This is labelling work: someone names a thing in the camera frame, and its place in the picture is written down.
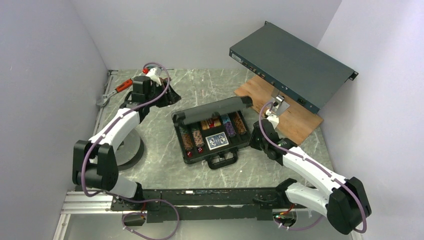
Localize grey perforated metal disc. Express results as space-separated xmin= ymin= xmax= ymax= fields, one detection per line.
xmin=115 ymin=129 xmax=145 ymax=171

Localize black poker set case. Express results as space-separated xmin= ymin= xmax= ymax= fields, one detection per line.
xmin=171 ymin=96 xmax=253 ymax=170

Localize metal bracket block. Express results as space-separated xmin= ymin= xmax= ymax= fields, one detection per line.
xmin=269 ymin=95 xmax=290 ymax=116

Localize orange chips left slot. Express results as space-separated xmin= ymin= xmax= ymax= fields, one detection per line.
xmin=181 ymin=133 xmax=194 ymax=151

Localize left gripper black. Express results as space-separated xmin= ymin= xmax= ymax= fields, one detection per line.
xmin=146 ymin=80 xmax=182 ymax=108

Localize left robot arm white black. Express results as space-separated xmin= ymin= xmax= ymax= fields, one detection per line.
xmin=72 ymin=75 xmax=181 ymax=210

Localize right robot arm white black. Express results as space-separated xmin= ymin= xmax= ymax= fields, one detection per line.
xmin=250 ymin=119 xmax=372 ymax=235

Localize orange chips slot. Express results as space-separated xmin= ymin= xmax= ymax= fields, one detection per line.
xmin=181 ymin=133 xmax=194 ymax=151
xmin=232 ymin=112 xmax=247 ymax=135

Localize purple chips in case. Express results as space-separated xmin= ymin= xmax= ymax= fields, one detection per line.
xmin=224 ymin=121 xmax=236 ymax=138

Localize blue yellow chips in case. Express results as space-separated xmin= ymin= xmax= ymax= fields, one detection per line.
xmin=179 ymin=127 xmax=189 ymax=135

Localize red handled adjustable wrench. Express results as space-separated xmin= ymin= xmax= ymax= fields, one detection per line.
xmin=96 ymin=78 xmax=133 ymax=107

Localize orange chip stack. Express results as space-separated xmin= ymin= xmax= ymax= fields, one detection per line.
xmin=192 ymin=129 xmax=204 ymax=148

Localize aluminium rail left edge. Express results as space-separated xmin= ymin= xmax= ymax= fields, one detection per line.
xmin=92 ymin=70 xmax=118 ymax=135

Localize light blue chips in case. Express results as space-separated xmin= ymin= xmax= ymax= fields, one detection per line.
xmin=221 ymin=114 xmax=231 ymax=125

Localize wooden board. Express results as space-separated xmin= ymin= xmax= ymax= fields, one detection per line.
xmin=234 ymin=76 xmax=323 ymax=145

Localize blue playing card deck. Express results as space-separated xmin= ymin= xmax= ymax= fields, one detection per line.
xmin=205 ymin=132 xmax=230 ymax=151

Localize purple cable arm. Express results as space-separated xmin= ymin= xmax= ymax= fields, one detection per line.
xmin=258 ymin=101 xmax=369 ymax=233
xmin=81 ymin=62 xmax=181 ymax=240

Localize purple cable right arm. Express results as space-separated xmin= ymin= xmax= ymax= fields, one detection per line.
xmin=258 ymin=101 xmax=369 ymax=233

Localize grey rack server unit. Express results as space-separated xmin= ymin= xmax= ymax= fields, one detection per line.
xmin=229 ymin=21 xmax=358 ymax=114

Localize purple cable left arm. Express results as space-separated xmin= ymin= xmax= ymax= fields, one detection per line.
xmin=81 ymin=62 xmax=181 ymax=240

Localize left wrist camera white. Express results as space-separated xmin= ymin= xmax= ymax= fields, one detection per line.
xmin=142 ymin=67 xmax=162 ymax=86

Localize orange chips right slot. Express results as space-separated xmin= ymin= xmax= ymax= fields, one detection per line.
xmin=232 ymin=112 xmax=247 ymax=135

